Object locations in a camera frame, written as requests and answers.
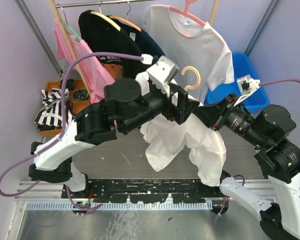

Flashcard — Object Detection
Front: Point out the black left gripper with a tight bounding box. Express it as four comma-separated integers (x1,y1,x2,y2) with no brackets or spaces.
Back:
122,82,202,135

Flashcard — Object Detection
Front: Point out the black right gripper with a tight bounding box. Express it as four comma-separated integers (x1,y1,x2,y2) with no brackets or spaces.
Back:
194,90,267,146

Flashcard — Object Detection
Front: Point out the cream wooden hanger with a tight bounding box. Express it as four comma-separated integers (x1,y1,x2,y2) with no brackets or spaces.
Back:
181,65,201,92

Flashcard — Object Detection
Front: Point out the white t-shirt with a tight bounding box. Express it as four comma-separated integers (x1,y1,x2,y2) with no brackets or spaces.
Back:
134,71,227,187
144,4,235,103

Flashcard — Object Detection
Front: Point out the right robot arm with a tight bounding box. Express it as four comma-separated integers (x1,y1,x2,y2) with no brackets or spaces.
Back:
194,93,300,240

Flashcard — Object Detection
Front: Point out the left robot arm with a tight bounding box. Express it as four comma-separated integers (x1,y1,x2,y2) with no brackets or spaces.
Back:
28,78,199,198

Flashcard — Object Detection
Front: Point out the white hanging t-shirt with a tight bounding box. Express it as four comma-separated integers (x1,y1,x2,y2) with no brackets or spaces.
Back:
144,4,235,103

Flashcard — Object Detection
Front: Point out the navy blue t-shirt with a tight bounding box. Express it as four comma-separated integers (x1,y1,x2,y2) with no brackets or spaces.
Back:
121,23,165,57

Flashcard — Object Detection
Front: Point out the pink plastic hanger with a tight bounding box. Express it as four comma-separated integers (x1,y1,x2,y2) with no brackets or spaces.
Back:
169,0,206,27

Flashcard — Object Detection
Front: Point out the pink t-shirt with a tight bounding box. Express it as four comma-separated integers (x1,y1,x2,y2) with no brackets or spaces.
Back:
53,20,115,104

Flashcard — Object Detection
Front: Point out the wooden hanger under navy shirt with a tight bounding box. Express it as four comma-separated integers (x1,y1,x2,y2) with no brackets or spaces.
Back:
109,0,142,32

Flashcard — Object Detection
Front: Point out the black printed t-shirt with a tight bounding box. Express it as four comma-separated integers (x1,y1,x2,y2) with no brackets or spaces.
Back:
78,10,148,80

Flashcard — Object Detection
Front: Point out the wooden hanger under black shirt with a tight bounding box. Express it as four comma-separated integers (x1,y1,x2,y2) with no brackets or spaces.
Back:
90,0,121,32

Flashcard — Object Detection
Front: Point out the green hanger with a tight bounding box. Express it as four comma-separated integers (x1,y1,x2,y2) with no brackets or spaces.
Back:
59,5,83,43

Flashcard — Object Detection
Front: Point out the blue plastic bin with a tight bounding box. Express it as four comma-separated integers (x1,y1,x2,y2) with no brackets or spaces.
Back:
204,52,269,113

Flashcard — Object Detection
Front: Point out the wooden clothes rack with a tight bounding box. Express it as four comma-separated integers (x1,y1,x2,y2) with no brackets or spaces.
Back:
49,0,220,92

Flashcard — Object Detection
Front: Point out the green black belt roll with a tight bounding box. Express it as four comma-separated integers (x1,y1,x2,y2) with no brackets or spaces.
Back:
73,89,89,102

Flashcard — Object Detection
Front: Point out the orange wooden organizer tray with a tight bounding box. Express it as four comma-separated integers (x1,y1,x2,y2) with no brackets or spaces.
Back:
37,79,90,137

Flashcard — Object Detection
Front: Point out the black white striped cloth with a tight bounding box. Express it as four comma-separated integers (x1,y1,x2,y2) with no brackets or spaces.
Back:
34,88,63,130

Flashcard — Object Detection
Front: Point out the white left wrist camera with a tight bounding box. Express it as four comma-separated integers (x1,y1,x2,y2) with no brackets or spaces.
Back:
146,56,180,98

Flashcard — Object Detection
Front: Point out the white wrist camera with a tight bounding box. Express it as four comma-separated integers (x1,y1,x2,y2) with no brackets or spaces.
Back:
234,74,261,106
146,56,180,98

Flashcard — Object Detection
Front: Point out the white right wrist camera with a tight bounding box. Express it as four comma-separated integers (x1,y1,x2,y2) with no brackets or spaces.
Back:
234,74,261,106

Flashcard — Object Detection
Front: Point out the perforated metal cable tray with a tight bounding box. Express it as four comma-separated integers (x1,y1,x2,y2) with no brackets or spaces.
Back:
25,200,213,211

